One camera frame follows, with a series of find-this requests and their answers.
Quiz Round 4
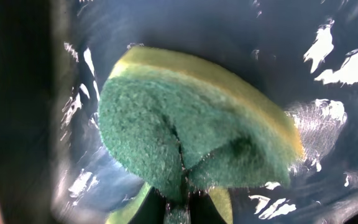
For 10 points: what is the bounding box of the black water basin tray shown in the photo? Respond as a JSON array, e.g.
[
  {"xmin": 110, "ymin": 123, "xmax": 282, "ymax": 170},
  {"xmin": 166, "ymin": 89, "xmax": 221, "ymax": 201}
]
[{"xmin": 0, "ymin": 1, "xmax": 358, "ymax": 223}]

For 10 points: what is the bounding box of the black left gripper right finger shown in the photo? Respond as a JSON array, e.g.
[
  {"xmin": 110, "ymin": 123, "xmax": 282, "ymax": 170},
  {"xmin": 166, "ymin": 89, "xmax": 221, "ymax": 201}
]
[{"xmin": 189, "ymin": 192, "xmax": 219, "ymax": 224}]

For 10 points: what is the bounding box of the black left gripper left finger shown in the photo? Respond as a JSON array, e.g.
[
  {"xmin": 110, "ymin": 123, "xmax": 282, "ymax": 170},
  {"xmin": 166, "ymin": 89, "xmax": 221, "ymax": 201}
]
[{"xmin": 129, "ymin": 187, "xmax": 167, "ymax": 224}]

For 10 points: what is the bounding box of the green yellow sponge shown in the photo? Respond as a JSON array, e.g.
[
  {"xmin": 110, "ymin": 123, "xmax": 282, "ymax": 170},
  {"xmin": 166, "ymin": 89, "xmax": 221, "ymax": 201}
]
[{"xmin": 98, "ymin": 47, "xmax": 304, "ymax": 223}]

